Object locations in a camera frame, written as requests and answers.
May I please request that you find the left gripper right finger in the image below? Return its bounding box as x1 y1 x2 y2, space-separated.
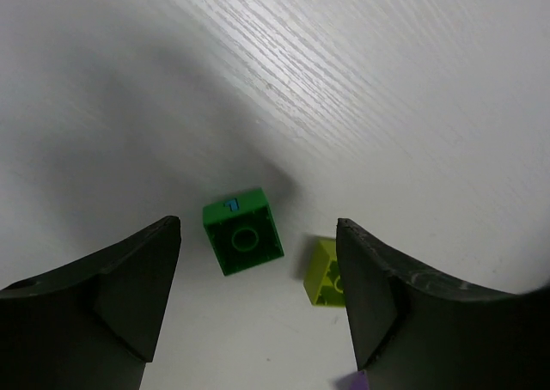
336 218 549 389

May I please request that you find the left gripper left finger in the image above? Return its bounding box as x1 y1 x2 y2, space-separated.
1 216 181 389

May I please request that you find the lime lego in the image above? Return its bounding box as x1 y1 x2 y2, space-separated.
303 238 345 308

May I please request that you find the dark green square lego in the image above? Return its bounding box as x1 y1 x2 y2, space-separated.
202 188 284 276

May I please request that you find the purple long lego brick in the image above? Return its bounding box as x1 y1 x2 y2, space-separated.
333 370 370 390

